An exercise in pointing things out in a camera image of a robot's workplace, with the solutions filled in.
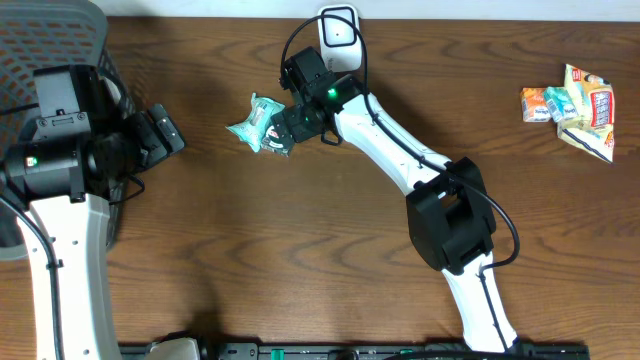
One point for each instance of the orange small snack packet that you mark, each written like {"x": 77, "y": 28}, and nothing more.
{"x": 534, "y": 107}

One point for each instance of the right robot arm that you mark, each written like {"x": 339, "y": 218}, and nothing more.
{"x": 450, "y": 215}

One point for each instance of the small teal tissue pack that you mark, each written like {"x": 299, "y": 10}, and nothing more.
{"x": 559, "y": 104}

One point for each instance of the grey plastic mesh basket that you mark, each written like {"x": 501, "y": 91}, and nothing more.
{"x": 55, "y": 69}

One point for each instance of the large white snack bag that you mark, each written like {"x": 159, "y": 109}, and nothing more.
{"x": 592, "y": 130}

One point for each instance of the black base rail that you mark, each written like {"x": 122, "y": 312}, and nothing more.
{"x": 451, "y": 350}

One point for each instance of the white barcode scanner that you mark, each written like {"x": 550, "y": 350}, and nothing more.
{"x": 340, "y": 46}

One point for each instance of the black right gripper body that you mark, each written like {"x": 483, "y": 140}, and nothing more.
{"x": 295, "y": 122}

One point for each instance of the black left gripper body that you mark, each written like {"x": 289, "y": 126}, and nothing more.
{"x": 163, "y": 130}

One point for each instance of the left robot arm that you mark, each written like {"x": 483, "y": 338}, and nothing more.
{"x": 67, "y": 245}

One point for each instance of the teal snack packet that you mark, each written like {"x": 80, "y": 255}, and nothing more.
{"x": 253, "y": 129}

